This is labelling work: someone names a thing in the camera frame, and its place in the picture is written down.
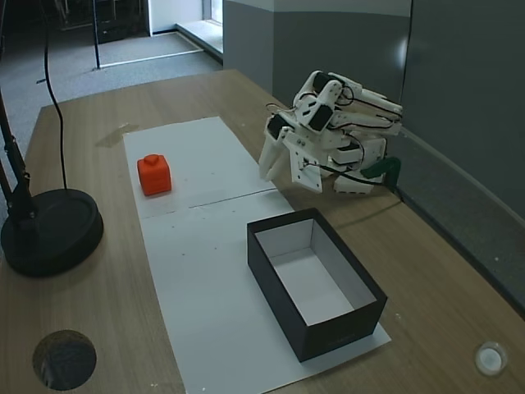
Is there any orange cube with knob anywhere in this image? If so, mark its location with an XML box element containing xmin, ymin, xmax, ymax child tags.
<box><xmin>136</xmin><ymin>153</ymin><xmax>174</xmax><ymax>198</ymax></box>

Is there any dark brown open box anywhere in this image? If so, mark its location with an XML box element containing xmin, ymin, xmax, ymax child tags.
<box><xmin>245</xmin><ymin>207</ymin><xmax>389</xmax><ymax>364</ymax></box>

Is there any white paper sheet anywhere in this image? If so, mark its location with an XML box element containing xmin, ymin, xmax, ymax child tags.
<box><xmin>139</xmin><ymin>190</ymin><xmax>393</xmax><ymax>393</ymax></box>
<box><xmin>122</xmin><ymin>116</ymin><xmax>277</xmax><ymax>219</ymax></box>

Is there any green table clamp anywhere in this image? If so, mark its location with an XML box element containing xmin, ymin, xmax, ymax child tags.
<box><xmin>360</xmin><ymin>157</ymin><xmax>403</xmax><ymax>194</ymax></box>

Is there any clear tape strip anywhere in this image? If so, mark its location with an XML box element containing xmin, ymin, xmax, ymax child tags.
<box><xmin>94</xmin><ymin>121</ymin><xmax>139</xmax><ymax>149</ymax></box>

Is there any black vertical pole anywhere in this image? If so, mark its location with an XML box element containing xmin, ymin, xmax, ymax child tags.
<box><xmin>93</xmin><ymin>0</ymin><xmax>102</xmax><ymax>71</ymax></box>

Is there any black desk lamp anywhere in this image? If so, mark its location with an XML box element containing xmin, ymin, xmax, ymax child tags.
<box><xmin>0</xmin><ymin>88</ymin><xmax>104</xmax><ymax>278</ymax></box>

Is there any small white round cap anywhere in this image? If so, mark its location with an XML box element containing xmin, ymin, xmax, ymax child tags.
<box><xmin>474</xmin><ymin>341</ymin><xmax>509</xmax><ymax>377</ymax></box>

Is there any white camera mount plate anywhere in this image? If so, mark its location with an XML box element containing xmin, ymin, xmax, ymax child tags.
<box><xmin>285</xmin><ymin>130</ymin><xmax>324</xmax><ymax>195</ymax></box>

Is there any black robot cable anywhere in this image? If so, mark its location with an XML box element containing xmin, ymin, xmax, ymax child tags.
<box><xmin>305</xmin><ymin>162</ymin><xmax>405</xmax><ymax>203</ymax></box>

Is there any black lamp cable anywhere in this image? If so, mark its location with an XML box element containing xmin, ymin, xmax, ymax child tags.
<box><xmin>40</xmin><ymin>0</ymin><xmax>69</xmax><ymax>192</ymax></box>

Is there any round table cable hole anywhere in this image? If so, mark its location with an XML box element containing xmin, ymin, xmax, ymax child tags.
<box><xmin>31</xmin><ymin>329</ymin><xmax>98</xmax><ymax>392</ymax></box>

